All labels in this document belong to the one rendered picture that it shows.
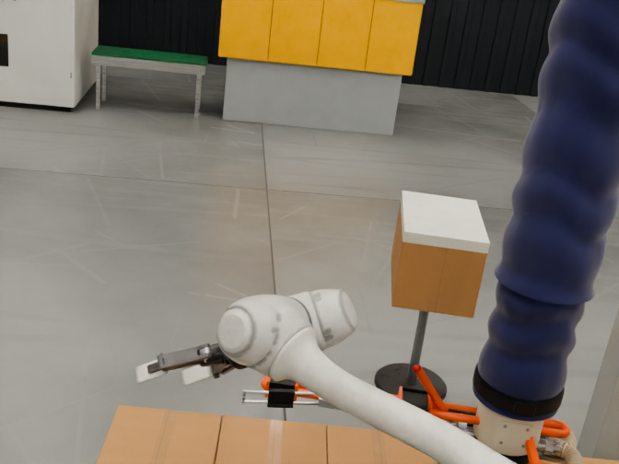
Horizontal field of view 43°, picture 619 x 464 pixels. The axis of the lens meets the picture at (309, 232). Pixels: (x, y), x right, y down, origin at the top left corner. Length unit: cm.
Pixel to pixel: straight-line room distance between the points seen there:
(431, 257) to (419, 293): 20
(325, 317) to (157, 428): 178
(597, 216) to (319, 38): 736
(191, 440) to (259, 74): 657
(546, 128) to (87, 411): 287
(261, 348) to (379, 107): 821
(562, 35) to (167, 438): 197
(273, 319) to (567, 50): 91
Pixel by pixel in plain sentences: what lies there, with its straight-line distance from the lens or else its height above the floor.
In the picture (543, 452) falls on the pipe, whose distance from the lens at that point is 226.
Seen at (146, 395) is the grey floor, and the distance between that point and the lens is 418.
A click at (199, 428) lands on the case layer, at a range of 305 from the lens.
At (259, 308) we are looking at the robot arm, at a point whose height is 180.
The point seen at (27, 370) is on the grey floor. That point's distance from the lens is 440.
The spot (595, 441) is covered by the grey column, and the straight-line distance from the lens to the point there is 358.
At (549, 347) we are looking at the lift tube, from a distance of 197.
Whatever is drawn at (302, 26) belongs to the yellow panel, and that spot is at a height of 115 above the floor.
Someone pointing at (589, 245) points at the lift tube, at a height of 174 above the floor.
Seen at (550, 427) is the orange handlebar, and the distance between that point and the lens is 224.
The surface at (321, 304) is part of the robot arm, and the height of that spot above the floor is 176.
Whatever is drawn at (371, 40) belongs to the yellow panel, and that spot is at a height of 108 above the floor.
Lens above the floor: 237
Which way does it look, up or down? 22 degrees down
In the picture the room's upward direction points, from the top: 7 degrees clockwise
